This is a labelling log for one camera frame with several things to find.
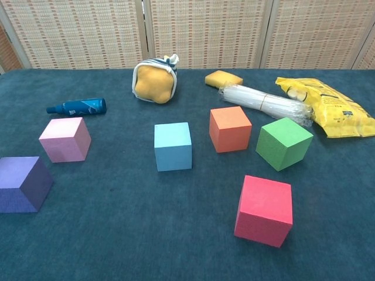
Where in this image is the purple foam cube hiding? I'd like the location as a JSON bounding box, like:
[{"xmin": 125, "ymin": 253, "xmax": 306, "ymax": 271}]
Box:
[{"xmin": 0, "ymin": 156, "xmax": 54, "ymax": 214}]

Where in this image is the red foam cube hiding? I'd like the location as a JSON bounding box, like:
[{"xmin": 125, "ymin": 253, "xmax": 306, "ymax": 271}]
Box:
[{"xmin": 234, "ymin": 174, "xmax": 294, "ymax": 249}]

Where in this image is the green foam cube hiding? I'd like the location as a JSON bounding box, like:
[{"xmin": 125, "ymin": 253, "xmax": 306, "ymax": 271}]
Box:
[{"xmin": 255, "ymin": 116, "xmax": 314, "ymax": 172}]

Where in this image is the woven bamboo folding screen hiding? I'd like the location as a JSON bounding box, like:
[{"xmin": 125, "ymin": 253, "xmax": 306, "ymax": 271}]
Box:
[{"xmin": 0, "ymin": 0, "xmax": 375, "ymax": 71}]

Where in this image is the yellow snack bag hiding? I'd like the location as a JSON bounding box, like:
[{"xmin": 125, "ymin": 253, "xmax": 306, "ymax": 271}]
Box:
[{"xmin": 274, "ymin": 77, "xmax": 375, "ymax": 139}]

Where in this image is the bundle of clear straws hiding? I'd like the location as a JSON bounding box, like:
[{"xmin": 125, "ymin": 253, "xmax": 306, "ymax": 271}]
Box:
[{"xmin": 217, "ymin": 84, "xmax": 313, "ymax": 128}]

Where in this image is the blue spray bottle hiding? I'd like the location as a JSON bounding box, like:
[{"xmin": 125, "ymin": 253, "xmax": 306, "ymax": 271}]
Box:
[{"xmin": 46, "ymin": 98, "xmax": 107, "ymax": 118}]

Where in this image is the orange foam cube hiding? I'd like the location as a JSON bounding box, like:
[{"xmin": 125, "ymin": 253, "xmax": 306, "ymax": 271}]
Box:
[{"xmin": 209, "ymin": 106, "xmax": 253, "ymax": 153}]

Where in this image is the yellow plush toy striped shirt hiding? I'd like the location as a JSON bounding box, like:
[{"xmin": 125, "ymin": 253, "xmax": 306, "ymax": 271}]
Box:
[{"xmin": 132, "ymin": 54, "xmax": 180, "ymax": 105}]

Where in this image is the yellow sponge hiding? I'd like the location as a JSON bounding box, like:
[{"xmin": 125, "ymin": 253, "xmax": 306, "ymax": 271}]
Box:
[{"xmin": 204, "ymin": 70, "xmax": 244, "ymax": 89}]

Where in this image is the light blue foam cube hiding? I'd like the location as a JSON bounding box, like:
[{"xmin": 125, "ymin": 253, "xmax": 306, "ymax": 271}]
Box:
[{"xmin": 154, "ymin": 122, "xmax": 193, "ymax": 173}]

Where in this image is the pink foam cube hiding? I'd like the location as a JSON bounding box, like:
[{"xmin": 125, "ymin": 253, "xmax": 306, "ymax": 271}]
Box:
[{"xmin": 38, "ymin": 116, "xmax": 92, "ymax": 163}]

